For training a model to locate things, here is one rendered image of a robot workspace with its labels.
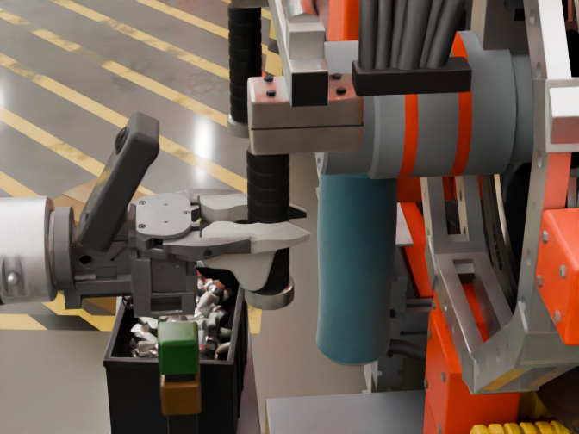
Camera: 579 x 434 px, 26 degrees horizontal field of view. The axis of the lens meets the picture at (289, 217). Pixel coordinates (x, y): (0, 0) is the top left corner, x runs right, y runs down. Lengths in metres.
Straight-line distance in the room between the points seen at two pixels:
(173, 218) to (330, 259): 0.38
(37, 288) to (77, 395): 1.20
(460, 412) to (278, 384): 0.91
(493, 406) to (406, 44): 0.51
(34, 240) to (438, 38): 0.36
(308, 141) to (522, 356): 0.25
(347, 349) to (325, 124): 0.51
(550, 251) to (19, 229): 0.42
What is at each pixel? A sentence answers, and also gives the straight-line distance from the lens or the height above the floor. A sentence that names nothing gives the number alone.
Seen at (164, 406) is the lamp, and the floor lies 0.58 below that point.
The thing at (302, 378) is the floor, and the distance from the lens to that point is 2.25.
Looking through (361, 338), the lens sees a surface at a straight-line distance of 1.45.
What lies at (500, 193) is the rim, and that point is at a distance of 1.47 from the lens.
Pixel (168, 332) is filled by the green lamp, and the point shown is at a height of 0.66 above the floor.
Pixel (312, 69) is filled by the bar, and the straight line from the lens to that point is 0.97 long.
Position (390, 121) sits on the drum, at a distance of 1.15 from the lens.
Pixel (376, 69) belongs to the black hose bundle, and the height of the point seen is 0.98.
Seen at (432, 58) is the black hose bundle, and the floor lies 0.99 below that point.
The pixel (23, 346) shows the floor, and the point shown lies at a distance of 2.38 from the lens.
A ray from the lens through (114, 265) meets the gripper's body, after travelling 1.07.
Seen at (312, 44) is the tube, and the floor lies 0.99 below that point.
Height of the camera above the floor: 1.36
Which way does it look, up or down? 30 degrees down
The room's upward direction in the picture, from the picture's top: straight up
